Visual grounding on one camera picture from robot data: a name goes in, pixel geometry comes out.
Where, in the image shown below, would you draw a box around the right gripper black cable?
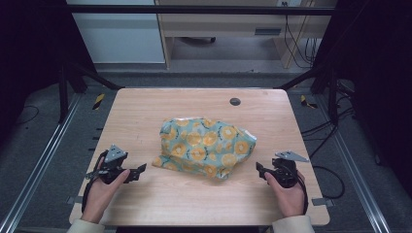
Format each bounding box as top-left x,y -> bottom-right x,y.
294,171 -> 309,216

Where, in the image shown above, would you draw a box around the grey table bracket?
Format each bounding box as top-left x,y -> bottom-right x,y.
311,197 -> 334,208
66,195 -> 84,206

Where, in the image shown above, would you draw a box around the black floor cables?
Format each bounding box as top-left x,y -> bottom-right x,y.
300,84 -> 358,200

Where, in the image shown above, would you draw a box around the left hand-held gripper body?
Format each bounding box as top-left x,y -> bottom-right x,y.
86,144 -> 133,185

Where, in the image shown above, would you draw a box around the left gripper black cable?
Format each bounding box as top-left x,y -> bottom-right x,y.
81,150 -> 109,214

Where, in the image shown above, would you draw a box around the thin black floor cable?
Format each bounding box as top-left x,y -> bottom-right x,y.
15,105 -> 41,126

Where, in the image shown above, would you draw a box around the black metal frame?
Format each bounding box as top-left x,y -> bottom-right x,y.
57,4 -> 340,126

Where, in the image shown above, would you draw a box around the hanging black cables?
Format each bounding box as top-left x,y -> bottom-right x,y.
281,1 -> 322,70

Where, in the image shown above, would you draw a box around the white cabinet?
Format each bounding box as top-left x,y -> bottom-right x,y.
66,0 -> 166,64

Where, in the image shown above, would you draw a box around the aluminium floor rail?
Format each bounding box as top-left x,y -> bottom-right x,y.
314,95 -> 393,233
0,93 -> 83,233

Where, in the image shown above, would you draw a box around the orange-print teal cloth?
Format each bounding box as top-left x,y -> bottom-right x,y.
152,116 -> 258,181

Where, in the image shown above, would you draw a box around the yellow black striped tape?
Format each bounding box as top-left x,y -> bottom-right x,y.
91,92 -> 106,111
299,94 -> 319,110

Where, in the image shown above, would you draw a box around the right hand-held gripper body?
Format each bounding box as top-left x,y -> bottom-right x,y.
267,150 -> 310,189

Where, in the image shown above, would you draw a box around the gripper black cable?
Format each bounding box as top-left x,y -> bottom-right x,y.
81,150 -> 109,214
294,171 -> 309,216

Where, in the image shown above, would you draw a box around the person's right hand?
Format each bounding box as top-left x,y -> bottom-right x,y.
263,170 -> 306,218

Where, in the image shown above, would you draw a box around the person's left hand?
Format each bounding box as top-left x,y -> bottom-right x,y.
81,156 -> 131,224

